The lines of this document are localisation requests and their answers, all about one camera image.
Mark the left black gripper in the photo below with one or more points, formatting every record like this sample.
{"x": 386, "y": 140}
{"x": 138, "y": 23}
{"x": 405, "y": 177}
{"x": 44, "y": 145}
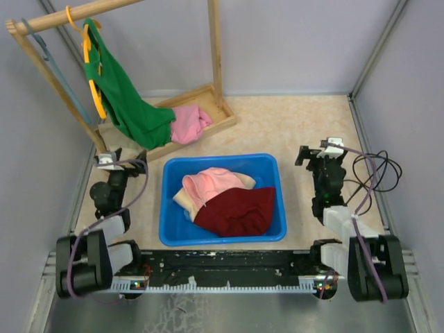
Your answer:
{"x": 140, "y": 164}

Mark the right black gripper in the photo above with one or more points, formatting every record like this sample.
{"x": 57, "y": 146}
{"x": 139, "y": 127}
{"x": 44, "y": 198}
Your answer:
{"x": 306, "y": 153}

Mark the pink bucket hat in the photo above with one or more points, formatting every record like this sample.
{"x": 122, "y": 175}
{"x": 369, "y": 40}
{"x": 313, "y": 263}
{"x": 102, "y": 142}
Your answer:
{"x": 207, "y": 184}

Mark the blue plastic bin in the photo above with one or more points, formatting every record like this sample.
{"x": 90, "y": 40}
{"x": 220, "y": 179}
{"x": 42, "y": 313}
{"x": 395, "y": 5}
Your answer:
{"x": 176, "y": 230}

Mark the dark red bucket hat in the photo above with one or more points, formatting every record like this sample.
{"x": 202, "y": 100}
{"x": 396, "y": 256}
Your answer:
{"x": 238, "y": 212}

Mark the wooden clothes rack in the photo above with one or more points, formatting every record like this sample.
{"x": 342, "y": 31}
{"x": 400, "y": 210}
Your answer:
{"x": 209, "y": 97}

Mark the black wire hat stand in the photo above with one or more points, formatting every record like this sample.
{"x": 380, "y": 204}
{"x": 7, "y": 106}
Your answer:
{"x": 380, "y": 166}

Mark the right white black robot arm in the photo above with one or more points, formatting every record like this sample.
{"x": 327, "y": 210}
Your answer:
{"x": 372, "y": 263}

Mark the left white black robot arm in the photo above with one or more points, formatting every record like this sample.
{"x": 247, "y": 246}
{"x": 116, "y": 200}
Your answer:
{"x": 87, "y": 262}

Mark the beige bucket hat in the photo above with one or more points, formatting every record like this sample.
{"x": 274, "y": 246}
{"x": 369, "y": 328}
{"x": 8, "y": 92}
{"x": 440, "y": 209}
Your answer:
{"x": 183, "y": 199}

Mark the green tank top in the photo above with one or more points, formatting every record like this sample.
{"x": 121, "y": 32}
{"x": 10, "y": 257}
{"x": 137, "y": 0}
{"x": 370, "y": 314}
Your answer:
{"x": 138, "y": 120}

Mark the pink crumpled garment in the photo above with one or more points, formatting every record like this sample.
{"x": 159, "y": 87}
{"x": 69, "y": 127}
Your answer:
{"x": 190, "y": 123}

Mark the yellow clothes hanger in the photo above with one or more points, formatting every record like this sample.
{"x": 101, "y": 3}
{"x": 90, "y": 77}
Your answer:
{"x": 91, "y": 70}

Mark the teal clothes hanger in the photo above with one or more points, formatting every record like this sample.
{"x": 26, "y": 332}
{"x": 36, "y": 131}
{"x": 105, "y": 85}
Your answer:
{"x": 58, "y": 74}

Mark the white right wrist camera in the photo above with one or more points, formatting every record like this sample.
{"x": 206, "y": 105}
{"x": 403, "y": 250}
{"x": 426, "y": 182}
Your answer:
{"x": 331, "y": 147}

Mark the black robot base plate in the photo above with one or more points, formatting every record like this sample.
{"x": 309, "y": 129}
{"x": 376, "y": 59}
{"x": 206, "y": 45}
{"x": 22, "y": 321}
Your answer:
{"x": 226, "y": 271}

